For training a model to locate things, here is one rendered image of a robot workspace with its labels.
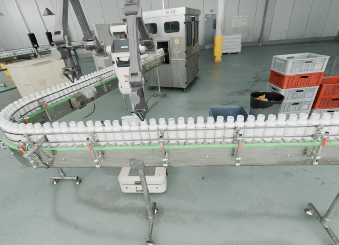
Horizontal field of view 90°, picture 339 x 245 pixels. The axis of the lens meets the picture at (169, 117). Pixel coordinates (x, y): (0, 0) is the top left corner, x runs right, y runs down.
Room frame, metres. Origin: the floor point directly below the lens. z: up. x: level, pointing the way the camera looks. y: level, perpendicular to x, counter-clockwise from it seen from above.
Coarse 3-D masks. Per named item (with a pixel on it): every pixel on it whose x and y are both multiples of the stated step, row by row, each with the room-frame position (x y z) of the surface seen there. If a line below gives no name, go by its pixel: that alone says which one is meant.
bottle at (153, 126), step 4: (152, 120) 0.94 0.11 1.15; (152, 124) 0.91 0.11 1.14; (156, 124) 0.93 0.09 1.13; (152, 128) 0.90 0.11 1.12; (156, 128) 0.90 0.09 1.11; (152, 132) 0.90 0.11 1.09; (156, 132) 0.90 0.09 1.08; (152, 136) 0.90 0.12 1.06; (156, 136) 0.90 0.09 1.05; (152, 140) 0.90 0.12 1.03; (156, 140) 0.90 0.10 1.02
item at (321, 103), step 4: (316, 96) 2.56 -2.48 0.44; (336, 96) 2.49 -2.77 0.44; (316, 100) 2.53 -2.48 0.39; (320, 100) 2.51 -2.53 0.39; (324, 100) 2.51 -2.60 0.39; (328, 100) 2.51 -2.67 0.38; (332, 100) 2.79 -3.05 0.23; (336, 100) 2.50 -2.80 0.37; (312, 104) 2.59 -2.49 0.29; (316, 104) 2.51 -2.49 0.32; (320, 104) 2.51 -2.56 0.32; (324, 104) 2.51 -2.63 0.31; (328, 104) 2.51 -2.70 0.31; (332, 104) 2.50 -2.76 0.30; (336, 104) 2.50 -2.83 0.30; (312, 108) 2.55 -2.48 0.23; (316, 108) 2.51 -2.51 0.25; (320, 108) 2.51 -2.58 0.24; (324, 108) 2.50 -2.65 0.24; (328, 108) 2.50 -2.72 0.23; (332, 108) 2.50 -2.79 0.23
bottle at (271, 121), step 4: (268, 116) 0.86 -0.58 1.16; (272, 116) 0.86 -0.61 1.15; (268, 120) 0.85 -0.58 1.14; (272, 120) 0.83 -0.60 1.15; (268, 124) 0.83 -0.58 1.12; (272, 124) 0.82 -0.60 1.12; (264, 128) 0.85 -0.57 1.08; (268, 128) 0.83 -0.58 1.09; (272, 128) 0.82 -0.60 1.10; (264, 132) 0.84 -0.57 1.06; (268, 132) 0.83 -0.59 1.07; (272, 132) 0.82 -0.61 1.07; (268, 140) 0.82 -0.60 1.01
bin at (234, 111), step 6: (210, 108) 1.47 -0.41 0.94; (216, 108) 1.47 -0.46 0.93; (222, 108) 1.46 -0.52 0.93; (228, 108) 1.45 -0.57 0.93; (234, 108) 1.45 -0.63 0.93; (240, 108) 1.44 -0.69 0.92; (210, 114) 1.39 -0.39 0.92; (216, 114) 1.47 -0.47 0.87; (222, 114) 1.46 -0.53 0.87; (228, 114) 1.45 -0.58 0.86; (234, 114) 1.45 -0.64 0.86; (240, 114) 1.44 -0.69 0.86; (246, 114) 1.30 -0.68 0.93; (216, 120) 1.46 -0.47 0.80; (246, 120) 1.28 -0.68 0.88; (252, 168) 0.91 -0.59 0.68
